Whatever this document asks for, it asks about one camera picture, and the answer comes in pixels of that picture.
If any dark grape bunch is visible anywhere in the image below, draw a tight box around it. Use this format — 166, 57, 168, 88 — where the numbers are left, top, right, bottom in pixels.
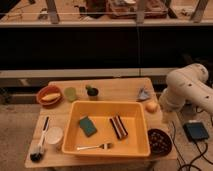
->
149, 132, 169, 153

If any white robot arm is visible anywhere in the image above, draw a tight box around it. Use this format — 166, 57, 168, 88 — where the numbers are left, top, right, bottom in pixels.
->
159, 63, 213, 115

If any dark green cup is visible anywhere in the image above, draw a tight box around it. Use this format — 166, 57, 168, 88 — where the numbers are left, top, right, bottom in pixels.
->
85, 85, 99, 100

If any light green cup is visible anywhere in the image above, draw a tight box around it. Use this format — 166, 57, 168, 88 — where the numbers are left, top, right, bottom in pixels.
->
64, 87, 77, 102

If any white paper cup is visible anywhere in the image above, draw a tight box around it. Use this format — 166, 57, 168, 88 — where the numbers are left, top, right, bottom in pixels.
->
45, 127, 64, 150

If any blue grey crumpled cloth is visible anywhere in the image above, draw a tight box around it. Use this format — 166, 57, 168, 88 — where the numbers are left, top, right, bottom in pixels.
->
137, 88, 150, 101

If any striped dark block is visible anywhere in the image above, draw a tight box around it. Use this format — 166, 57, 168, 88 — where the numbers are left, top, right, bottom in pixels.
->
110, 115, 128, 140

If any green sponge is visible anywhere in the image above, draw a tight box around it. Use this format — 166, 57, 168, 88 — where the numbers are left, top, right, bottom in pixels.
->
79, 116, 97, 137

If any yellow plastic tub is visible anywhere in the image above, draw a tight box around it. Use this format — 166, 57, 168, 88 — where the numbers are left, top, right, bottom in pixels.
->
62, 101, 150, 158

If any yellow lemon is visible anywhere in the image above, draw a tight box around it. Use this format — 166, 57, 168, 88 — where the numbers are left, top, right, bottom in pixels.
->
146, 101, 158, 113

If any yellow banana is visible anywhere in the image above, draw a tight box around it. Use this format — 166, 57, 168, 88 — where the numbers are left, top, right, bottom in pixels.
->
41, 93, 61, 101

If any orange red bowl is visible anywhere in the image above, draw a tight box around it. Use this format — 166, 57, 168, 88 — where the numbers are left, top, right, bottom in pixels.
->
36, 85, 62, 106

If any metal fork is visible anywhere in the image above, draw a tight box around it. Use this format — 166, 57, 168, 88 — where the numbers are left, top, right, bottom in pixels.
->
77, 143, 113, 150

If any dark brown bowl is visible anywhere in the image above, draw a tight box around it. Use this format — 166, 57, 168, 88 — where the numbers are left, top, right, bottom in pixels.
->
148, 129, 172, 156

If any wooden table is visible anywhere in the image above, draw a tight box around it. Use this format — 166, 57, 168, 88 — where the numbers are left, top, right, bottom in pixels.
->
25, 77, 177, 169

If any black white dish brush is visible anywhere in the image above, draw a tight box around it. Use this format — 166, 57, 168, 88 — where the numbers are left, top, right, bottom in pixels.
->
30, 117, 49, 162

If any black cable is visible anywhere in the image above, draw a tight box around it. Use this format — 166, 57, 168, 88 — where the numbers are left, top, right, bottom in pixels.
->
168, 105, 213, 171

